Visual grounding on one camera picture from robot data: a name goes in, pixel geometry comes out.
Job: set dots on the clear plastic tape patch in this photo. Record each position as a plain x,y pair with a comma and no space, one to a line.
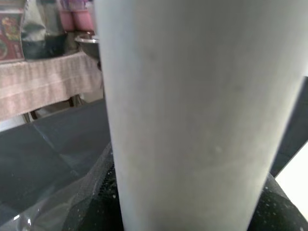
36,216

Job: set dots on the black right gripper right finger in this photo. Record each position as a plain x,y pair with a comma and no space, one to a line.
276,214

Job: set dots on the white plastic table leg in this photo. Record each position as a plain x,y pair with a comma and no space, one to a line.
192,96

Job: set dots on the beige cloth covered table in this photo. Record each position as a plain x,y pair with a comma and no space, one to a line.
48,81

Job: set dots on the black table cloth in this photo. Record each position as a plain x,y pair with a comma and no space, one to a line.
48,149

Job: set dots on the black bag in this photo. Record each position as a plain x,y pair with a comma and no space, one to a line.
36,36

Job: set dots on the red brown cardboard box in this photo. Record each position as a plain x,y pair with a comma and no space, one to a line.
9,36

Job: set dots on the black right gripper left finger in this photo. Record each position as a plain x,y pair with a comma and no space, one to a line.
96,204

